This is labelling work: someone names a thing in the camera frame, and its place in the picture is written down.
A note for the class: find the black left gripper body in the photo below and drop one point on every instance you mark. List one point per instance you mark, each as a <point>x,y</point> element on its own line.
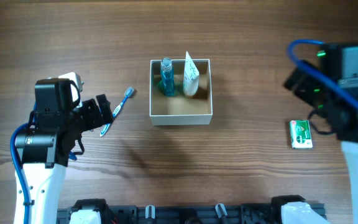
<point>89,112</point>

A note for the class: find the green white soap box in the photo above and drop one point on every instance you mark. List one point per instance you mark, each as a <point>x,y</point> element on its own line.
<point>300,134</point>

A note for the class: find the blue Listerine mouthwash bottle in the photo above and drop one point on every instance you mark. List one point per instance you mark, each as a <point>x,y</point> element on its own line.
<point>167,83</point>

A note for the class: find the white Pantene tube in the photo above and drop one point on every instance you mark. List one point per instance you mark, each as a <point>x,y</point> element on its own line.
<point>191,77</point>

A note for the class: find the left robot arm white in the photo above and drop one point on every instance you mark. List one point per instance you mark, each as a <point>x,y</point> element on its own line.
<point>41,148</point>

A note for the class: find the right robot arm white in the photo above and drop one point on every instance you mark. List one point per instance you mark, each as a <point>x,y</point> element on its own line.
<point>343,123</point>

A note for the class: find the blue white toothbrush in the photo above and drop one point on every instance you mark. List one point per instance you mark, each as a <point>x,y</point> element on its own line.
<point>128,94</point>

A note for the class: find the white cardboard box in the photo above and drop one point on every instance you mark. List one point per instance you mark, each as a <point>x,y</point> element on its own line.
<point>180,109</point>

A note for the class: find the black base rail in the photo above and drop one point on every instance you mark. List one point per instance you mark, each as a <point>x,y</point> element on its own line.
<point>281,209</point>

